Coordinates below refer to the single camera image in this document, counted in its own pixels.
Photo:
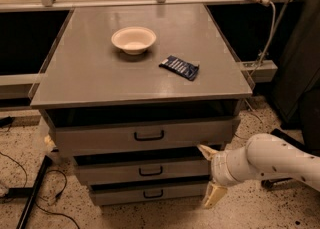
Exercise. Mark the grey drawer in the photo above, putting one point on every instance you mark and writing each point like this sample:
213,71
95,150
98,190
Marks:
143,170
117,138
149,193

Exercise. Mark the grey bottom drawer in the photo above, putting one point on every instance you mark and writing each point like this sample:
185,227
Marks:
149,193

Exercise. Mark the white bowl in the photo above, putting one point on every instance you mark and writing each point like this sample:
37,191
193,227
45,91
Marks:
133,40

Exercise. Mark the grey drawer cabinet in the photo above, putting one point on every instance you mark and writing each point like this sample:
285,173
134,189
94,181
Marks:
91,82

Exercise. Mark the grey metal frame rail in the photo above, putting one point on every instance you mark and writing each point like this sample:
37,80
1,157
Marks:
258,74

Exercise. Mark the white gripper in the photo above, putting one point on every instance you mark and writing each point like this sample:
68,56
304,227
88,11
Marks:
219,167

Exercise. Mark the black office chair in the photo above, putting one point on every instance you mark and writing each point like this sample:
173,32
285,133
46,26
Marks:
309,123

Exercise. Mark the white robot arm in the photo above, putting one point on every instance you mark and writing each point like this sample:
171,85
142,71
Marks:
264,157

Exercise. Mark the grey top drawer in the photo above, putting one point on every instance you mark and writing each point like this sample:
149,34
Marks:
117,138

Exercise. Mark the black floor stand bar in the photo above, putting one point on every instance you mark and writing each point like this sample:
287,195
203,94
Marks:
30,193

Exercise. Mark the blue snack packet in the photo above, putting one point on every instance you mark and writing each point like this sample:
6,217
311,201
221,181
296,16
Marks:
180,67

